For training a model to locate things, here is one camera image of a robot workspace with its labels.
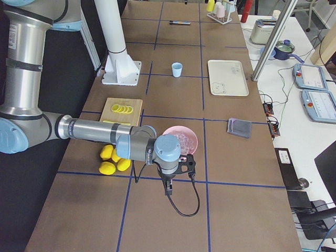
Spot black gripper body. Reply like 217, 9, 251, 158
159, 171, 175, 181

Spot steel muddler black tip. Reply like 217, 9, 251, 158
169, 20, 191, 26

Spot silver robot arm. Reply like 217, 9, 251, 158
1, 30, 99, 204

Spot clear ice cubes pile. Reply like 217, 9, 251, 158
174, 133, 196, 155

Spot light blue plastic cup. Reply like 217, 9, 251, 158
172, 62, 183, 78

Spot white cup rack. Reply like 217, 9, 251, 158
207, 0, 235, 25

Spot yellow cup on rack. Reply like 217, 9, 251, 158
206, 0, 215, 12

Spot pink cup on rack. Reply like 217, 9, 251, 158
214, 4, 225, 18

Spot pink bowl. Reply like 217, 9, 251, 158
163, 125, 198, 155

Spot wooden cutting board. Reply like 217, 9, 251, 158
100, 98, 143, 126

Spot yellow plastic knife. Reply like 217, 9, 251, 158
102, 120, 131, 125

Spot yellow lemon slices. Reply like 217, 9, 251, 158
111, 104, 133, 114

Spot grey purple folded cloth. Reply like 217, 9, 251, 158
227, 118, 252, 139

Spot cream bear tray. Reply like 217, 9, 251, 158
207, 59, 249, 97

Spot orange black connector box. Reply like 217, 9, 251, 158
262, 102, 274, 116
267, 119, 280, 138

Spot blue bowl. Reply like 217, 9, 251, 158
259, 47, 277, 61

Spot lower teach pendant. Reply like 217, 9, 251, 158
301, 89, 335, 124

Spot teach pendant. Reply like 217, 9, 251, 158
293, 64, 328, 91
301, 89, 335, 124

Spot upper teach pendant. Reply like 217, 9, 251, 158
293, 64, 328, 91

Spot blue saucepan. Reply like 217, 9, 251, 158
274, 39, 304, 64

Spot cream toaster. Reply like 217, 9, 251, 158
250, 19, 277, 45

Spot red bottle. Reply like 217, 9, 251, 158
240, 0, 254, 23

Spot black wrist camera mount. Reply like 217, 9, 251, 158
178, 154, 196, 179

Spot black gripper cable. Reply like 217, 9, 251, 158
133, 160, 201, 217

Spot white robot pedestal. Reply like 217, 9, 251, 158
94, 0, 142, 86

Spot aluminium frame post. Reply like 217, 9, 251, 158
251, 0, 298, 81

